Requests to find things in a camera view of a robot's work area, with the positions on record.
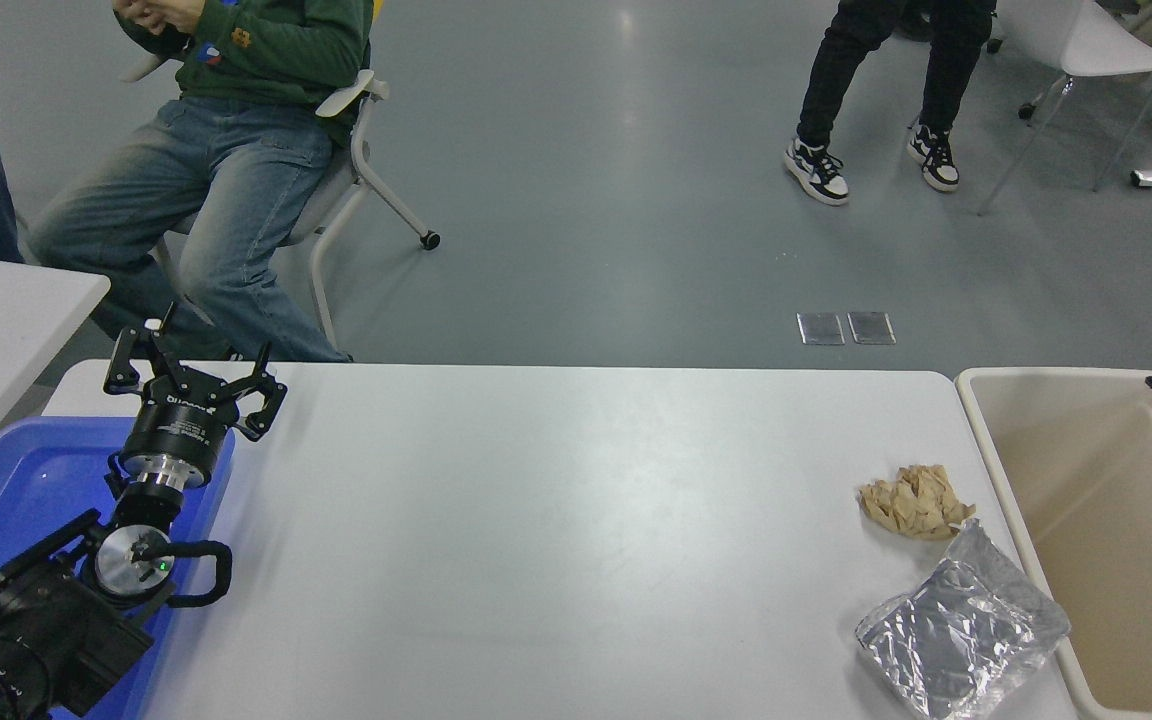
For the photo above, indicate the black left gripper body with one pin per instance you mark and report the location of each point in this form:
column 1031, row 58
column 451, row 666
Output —
column 176, row 425

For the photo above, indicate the tan paper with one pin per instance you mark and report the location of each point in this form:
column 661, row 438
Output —
column 911, row 500

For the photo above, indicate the person's right hand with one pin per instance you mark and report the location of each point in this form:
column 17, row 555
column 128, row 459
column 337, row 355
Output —
column 139, row 12

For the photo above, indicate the person's left hand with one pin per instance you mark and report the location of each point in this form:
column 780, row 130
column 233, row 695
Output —
column 184, row 10

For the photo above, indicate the large pale plastic bin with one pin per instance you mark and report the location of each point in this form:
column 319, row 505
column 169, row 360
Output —
column 1096, row 560

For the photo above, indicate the blue plastic tray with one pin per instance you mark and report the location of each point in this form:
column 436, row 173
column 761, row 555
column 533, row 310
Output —
column 6, row 490

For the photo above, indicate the white office chair on casters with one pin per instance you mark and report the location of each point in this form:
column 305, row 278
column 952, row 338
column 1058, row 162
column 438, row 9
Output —
column 346, row 98

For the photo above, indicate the blue id badge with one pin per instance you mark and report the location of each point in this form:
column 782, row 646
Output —
column 208, row 53

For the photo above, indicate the white shell chair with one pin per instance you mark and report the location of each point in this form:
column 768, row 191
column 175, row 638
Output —
column 1086, row 40

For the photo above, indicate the silver floor outlet plate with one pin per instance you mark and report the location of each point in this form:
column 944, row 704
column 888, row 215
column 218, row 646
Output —
column 821, row 330
column 871, row 329

